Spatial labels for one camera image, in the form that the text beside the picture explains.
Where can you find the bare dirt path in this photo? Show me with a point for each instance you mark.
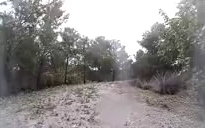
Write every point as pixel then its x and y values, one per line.
pixel 114 110

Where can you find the wood of trees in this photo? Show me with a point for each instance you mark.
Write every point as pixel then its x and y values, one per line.
pixel 176 50
pixel 40 56

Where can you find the dry grass verge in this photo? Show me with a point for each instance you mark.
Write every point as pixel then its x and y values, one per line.
pixel 53 106
pixel 170 111

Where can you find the dry grass tuft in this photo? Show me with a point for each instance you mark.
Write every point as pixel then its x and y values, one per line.
pixel 166 83

